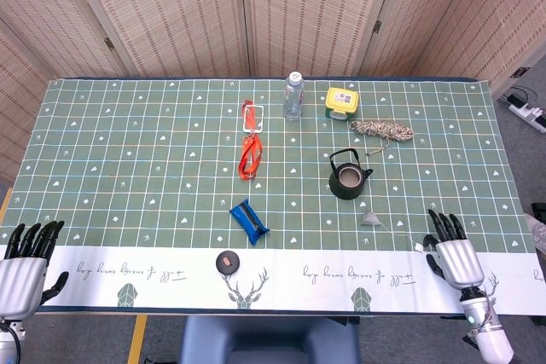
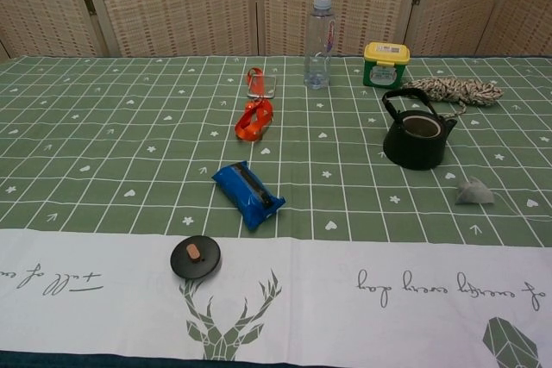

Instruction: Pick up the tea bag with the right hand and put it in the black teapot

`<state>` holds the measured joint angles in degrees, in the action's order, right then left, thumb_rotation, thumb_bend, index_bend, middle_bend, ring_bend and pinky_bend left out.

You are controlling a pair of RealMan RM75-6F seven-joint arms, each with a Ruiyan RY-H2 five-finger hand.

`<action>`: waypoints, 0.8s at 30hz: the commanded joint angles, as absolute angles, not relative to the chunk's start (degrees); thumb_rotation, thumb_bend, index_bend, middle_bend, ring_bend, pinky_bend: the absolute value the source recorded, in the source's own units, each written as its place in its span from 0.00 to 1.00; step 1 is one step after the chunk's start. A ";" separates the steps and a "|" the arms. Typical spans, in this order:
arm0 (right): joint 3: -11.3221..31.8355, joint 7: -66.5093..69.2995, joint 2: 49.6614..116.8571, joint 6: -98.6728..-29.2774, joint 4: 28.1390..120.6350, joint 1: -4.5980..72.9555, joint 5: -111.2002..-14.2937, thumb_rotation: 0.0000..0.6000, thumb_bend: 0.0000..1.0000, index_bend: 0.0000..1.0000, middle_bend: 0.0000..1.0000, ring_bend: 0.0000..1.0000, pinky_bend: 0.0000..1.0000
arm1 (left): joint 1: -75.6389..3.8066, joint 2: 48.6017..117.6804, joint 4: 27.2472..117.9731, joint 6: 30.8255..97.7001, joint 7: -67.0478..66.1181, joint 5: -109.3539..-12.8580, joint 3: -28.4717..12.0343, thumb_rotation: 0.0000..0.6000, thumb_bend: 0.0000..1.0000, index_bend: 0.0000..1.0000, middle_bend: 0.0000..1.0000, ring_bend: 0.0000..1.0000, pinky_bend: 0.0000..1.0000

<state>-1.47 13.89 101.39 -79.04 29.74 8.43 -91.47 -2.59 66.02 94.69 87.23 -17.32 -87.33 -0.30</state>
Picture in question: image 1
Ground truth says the black round disc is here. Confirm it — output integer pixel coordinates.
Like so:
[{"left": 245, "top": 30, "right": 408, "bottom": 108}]
[{"left": 215, "top": 249, "right": 241, "bottom": 275}]

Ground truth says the orange lanyard strap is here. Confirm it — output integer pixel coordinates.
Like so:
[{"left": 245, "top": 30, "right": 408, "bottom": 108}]
[{"left": 237, "top": 99, "right": 264, "bottom": 181}]

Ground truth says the black cast iron teapot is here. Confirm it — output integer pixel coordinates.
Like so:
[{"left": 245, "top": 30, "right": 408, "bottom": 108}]
[{"left": 328, "top": 147, "right": 375, "bottom": 201}]

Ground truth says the grey pyramid tea bag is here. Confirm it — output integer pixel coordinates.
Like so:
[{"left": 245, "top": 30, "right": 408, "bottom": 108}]
[{"left": 359, "top": 209, "right": 424, "bottom": 253}]

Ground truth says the clear plastic water bottle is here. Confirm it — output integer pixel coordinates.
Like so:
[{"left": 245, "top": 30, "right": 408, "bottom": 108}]
[{"left": 283, "top": 72, "right": 305, "bottom": 123}]

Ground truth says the white power strip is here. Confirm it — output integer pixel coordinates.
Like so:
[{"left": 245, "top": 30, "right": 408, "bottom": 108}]
[{"left": 506, "top": 94, "right": 546, "bottom": 135}]

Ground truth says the green grid tablecloth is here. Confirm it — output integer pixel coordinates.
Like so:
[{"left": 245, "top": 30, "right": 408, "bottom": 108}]
[{"left": 0, "top": 77, "right": 546, "bottom": 316}]

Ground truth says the green box with yellow lid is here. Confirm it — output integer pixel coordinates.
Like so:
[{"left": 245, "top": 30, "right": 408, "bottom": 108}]
[{"left": 324, "top": 87, "right": 360, "bottom": 124}]

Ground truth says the blue padded chair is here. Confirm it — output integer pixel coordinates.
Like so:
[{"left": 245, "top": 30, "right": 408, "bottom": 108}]
[{"left": 178, "top": 315, "right": 362, "bottom": 364}]

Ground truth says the blue tissue pack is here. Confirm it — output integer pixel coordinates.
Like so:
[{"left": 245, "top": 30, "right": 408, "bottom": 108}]
[{"left": 229, "top": 198, "right": 270, "bottom": 248}]

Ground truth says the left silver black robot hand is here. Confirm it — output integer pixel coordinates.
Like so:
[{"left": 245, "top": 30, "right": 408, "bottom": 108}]
[{"left": 0, "top": 220, "right": 70, "bottom": 321}]

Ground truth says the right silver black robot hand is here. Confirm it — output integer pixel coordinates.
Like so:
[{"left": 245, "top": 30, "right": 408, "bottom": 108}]
[{"left": 426, "top": 209, "right": 486, "bottom": 291}]

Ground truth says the clear badge holder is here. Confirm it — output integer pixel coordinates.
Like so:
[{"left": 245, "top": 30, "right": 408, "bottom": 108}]
[{"left": 242, "top": 104, "right": 265, "bottom": 133}]

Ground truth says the woven folding screen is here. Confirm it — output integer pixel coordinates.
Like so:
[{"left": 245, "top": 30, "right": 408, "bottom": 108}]
[{"left": 0, "top": 0, "right": 546, "bottom": 182}]

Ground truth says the braided beige rope bundle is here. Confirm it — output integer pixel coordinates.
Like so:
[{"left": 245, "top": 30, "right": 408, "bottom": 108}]
[{"left": 348, "top": 119, "right": 415, "bottom": 157}]

